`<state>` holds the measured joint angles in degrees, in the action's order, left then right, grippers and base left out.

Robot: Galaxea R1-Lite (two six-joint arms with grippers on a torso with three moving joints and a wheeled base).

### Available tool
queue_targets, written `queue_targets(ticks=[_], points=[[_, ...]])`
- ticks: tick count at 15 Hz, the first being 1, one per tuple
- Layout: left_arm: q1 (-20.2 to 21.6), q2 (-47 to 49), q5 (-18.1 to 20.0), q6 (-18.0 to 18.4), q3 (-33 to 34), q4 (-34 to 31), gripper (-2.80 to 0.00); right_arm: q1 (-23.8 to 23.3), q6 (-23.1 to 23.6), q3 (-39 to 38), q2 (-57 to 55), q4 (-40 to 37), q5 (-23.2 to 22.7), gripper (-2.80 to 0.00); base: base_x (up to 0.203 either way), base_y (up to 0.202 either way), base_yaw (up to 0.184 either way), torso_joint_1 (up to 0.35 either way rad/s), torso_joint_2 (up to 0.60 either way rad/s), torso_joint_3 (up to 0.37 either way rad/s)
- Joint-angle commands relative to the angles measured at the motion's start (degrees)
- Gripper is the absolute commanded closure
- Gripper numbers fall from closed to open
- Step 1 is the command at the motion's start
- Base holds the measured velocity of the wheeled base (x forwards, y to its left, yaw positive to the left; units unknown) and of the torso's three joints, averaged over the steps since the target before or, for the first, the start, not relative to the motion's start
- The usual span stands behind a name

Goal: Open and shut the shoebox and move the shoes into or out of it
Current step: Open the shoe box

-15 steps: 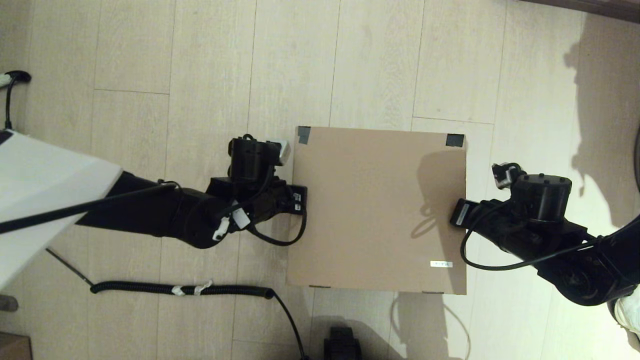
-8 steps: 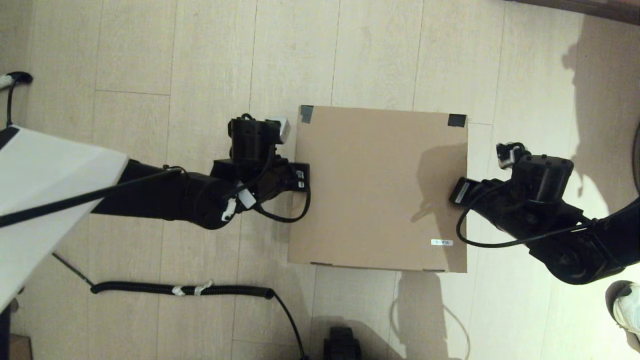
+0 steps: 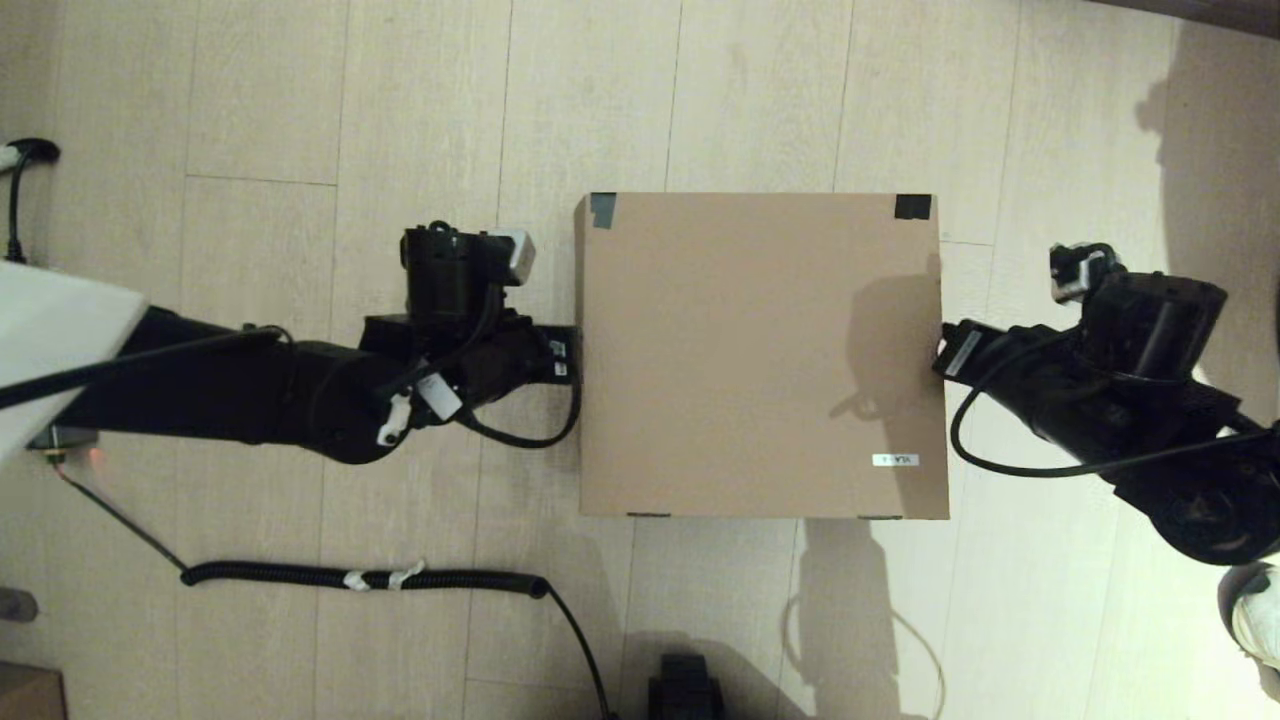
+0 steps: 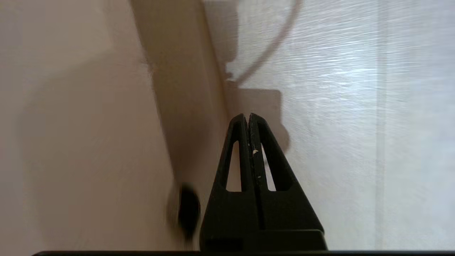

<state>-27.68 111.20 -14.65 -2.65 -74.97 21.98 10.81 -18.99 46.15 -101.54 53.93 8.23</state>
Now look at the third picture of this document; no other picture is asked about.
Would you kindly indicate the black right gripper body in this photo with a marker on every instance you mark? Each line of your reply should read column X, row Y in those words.
column 968, row 352

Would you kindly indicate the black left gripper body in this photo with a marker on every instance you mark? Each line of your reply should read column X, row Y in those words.
column 550, row 355

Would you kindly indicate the brown cardboard shoe box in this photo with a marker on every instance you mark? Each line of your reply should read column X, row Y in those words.
column 760, row 350

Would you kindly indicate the black and silver robot base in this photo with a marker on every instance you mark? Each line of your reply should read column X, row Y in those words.
column 685, row 690

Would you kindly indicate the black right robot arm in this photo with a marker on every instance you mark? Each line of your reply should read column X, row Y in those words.
column 1150, row 400

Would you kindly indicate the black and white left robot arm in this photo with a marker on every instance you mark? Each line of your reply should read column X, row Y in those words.
column 250, row 390

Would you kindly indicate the white shoe of bystander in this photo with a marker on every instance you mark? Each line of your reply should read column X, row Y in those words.
column 1258, row 620

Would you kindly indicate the brown cardboard piece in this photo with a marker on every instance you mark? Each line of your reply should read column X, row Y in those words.
column 30, row 695

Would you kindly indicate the white tape piece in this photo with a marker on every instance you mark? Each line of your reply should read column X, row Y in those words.
column 356, row 580
column 405, row 575

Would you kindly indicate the small grey round object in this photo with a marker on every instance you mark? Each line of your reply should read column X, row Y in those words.
column 15, row 606

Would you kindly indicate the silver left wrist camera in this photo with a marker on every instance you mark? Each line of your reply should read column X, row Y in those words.
column 515, row 255

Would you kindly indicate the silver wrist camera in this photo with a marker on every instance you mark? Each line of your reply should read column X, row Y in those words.
column 1078, row 270
column 515, row 255

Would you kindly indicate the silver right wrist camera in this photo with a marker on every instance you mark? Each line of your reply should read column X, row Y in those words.
column 1078, row 270

